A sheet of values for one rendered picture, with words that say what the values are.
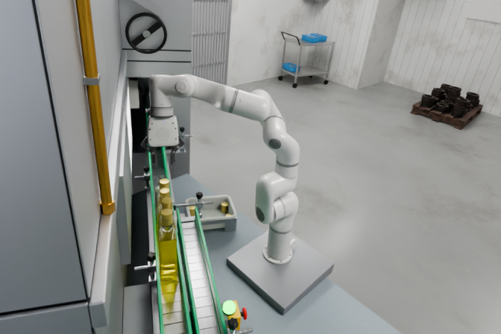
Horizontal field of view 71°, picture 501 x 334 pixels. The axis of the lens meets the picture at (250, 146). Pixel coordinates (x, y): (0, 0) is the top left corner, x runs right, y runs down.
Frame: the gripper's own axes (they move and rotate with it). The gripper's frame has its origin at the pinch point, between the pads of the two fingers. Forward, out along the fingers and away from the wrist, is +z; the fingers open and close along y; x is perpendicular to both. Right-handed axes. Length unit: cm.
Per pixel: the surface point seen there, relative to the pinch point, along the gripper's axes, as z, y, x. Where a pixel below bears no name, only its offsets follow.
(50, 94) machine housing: -29, -15, -77
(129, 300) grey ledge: 42.5, -13.0, -14.7
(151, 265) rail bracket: 32.7, -5.6, -12.3
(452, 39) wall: -81, 502, 384
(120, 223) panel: 14.7, -13.9, -16.3
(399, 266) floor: 111, 168, 71
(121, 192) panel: 4.0, -12.7, -19.2
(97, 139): -19, -14, -52
